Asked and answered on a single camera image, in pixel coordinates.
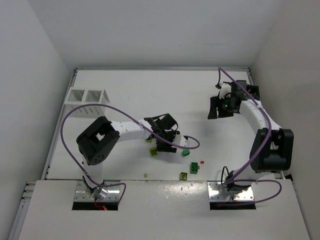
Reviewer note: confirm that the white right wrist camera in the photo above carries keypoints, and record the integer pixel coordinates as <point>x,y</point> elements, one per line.
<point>224,90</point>

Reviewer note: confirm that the lime lego brick front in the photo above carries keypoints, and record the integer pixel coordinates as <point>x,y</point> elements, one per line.
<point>183,176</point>

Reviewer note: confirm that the white two-compartment container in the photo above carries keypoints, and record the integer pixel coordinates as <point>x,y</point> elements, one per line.
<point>81,96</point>

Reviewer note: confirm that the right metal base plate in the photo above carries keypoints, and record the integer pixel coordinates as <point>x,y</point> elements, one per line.
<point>220,194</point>

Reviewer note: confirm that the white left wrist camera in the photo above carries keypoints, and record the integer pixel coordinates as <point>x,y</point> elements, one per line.
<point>181,142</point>

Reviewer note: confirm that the metal base plate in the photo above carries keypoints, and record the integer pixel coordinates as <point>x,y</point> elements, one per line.
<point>83,194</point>
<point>220,194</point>

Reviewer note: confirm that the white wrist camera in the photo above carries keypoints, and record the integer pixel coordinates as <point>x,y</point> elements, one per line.
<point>224,90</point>
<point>181,142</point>

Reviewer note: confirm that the green lego brick with red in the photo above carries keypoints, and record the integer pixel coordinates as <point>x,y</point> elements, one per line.
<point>194,167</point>

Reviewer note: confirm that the small dark green lego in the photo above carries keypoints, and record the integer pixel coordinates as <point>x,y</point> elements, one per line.
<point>185,152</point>

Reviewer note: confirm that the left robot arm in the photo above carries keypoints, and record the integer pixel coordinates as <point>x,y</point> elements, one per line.
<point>96,142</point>

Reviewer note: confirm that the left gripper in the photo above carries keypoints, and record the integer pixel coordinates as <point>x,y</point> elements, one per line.
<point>164,144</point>

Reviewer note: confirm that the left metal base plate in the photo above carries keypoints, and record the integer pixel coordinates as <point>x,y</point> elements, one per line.
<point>83,194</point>

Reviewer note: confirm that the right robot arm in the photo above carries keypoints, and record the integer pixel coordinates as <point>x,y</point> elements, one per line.
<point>272,148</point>

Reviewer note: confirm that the lime lego brick lower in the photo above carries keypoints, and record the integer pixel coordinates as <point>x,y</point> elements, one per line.
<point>153,152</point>

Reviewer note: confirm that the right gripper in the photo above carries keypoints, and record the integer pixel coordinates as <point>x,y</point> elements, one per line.
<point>219,108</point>

